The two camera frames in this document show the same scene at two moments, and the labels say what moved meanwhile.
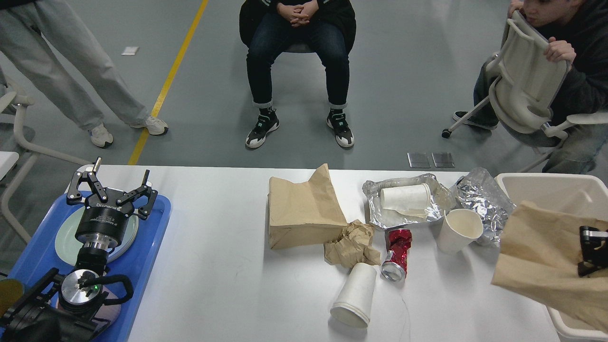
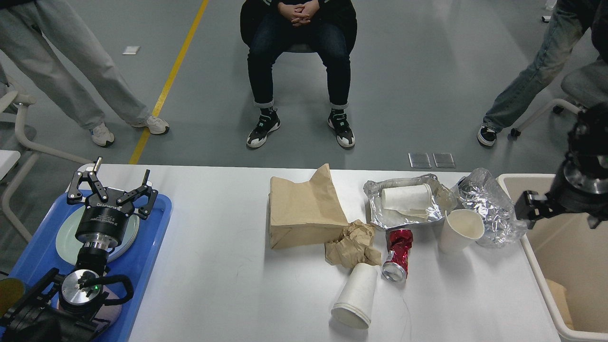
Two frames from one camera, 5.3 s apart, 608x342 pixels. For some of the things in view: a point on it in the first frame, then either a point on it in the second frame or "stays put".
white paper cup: [459, 228] stays put
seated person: [583, 24] -> [572, 18]
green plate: [67, 246] stays put
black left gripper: [103, 223] stays put
